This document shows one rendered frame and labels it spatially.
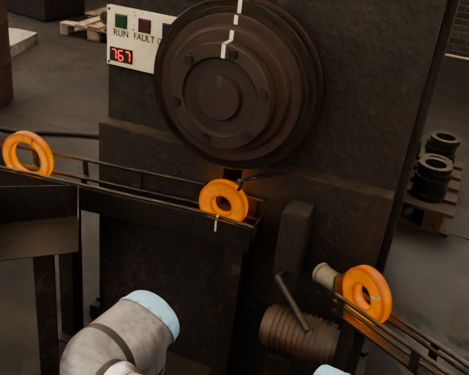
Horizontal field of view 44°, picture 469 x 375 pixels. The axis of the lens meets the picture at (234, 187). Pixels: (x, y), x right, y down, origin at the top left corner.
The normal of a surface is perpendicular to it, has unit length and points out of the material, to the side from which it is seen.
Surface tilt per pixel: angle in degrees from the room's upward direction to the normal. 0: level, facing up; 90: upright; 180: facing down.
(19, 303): 0
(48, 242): 5
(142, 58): 90
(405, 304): 0
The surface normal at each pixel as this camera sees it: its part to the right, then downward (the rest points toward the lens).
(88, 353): -0.06, -0.85
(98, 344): 0.22, -0.86
